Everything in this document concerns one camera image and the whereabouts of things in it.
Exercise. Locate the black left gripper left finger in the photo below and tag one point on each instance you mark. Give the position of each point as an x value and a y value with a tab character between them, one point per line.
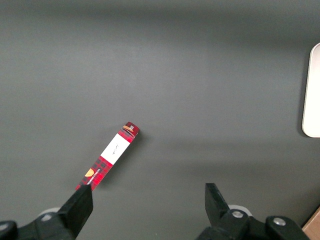
75	215

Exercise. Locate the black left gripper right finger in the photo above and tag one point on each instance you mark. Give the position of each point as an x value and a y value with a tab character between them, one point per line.
220	215

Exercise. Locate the red plaid carton box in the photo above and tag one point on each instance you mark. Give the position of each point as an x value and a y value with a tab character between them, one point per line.
115	150

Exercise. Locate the beige rectangular tray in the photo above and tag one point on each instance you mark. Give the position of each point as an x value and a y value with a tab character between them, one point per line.
313	100

